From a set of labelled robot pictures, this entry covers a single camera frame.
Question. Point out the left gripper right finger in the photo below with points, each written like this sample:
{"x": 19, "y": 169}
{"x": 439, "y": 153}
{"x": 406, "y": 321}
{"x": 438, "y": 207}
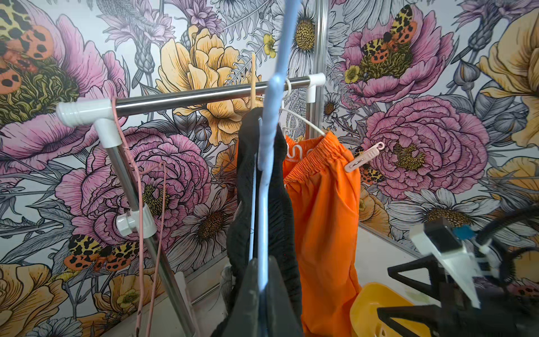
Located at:
{"x": 280, "y": 316}

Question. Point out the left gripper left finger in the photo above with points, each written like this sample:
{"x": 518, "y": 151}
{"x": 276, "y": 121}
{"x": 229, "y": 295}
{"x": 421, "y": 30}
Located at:
{"x": 244, "y": 318}

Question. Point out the black shorts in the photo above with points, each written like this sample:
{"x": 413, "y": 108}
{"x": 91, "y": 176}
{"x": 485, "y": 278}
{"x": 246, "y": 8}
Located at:
{"x": 281, "y": 222}

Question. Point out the pink hanger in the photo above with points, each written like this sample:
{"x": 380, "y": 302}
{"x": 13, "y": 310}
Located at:
{"x": 149, "y": 234}

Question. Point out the blue hanger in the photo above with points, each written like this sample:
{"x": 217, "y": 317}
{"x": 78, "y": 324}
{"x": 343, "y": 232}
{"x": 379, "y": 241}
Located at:
{"x": 268, "y": 124}

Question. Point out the yellow clothespin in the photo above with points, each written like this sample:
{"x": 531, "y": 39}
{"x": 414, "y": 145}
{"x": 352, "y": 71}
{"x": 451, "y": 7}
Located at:
{"x": 253, "y": 81}

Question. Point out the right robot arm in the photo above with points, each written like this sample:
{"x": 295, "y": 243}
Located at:
{"x": 502, "y": 313}

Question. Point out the orange shorts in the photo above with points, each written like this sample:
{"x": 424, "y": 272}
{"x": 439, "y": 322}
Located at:
{"x": 325, "y": 200}

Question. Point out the white hanger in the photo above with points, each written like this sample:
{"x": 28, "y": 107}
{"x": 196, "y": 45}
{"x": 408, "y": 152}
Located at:
{"x": 309, "y": 125}

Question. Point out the clothes rack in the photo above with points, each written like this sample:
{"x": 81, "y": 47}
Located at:
{"x": 99, "y": 114}

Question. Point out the pink clothespin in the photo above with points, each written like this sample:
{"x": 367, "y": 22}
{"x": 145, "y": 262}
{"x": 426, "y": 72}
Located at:
{"x": 365, "y": 157}

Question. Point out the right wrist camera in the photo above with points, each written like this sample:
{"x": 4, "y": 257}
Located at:
{"x": 437, "y": 239}

